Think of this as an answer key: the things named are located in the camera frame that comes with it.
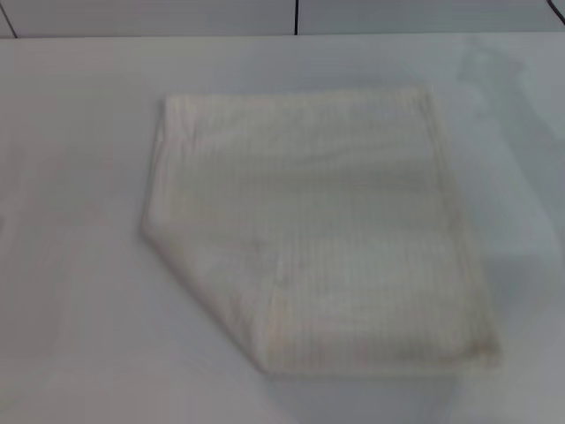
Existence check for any cream white ribbed towel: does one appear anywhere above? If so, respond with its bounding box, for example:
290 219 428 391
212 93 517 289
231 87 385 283
139 83 504 380

